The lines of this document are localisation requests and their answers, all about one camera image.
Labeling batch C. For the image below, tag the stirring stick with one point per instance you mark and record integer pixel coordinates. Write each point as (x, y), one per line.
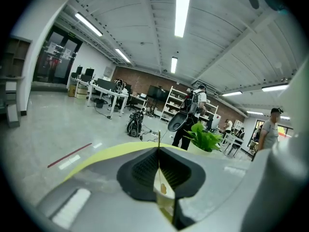
(159, 141)

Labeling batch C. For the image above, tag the black backpack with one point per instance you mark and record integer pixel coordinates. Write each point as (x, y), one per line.
(134, 127)
(138, 115)

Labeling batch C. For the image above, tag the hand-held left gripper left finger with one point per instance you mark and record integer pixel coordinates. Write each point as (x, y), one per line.
(103, 197)

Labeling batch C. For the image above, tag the long ceiling light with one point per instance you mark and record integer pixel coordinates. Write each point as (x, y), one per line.
(275, 88)
(231, 93)
(183, 8)
(122, 55)
(173, 64)
(88, 23)

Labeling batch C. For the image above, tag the green plant in white pot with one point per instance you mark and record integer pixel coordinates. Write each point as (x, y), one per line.
(205, 139)

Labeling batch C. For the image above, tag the grey cabinet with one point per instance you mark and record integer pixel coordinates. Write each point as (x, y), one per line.
(12, 81)

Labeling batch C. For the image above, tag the cardboard box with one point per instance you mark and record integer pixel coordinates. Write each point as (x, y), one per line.
(72, 91)

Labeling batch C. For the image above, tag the black oval shell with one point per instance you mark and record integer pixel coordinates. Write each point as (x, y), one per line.
(178, 122)

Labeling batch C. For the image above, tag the white power strip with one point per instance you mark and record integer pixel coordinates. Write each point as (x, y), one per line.
(154, 133)

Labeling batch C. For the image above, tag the glass door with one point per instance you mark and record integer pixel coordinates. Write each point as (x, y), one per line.
(56, 57)

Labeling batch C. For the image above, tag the white shelf unit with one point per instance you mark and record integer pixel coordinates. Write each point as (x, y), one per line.
(173, 105)

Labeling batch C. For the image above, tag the black wall screen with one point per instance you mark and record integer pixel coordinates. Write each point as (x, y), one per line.
(158, 93)

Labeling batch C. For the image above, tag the white desk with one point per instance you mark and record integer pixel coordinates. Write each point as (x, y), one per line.
(80, 86)
(113, 98)

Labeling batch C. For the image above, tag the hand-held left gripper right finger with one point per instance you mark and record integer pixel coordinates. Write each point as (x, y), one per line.
(207, 190)

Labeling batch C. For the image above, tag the small white table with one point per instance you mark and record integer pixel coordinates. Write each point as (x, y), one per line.
(231, 141)

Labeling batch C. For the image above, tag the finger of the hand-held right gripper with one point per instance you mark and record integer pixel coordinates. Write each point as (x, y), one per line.
(287, 178)

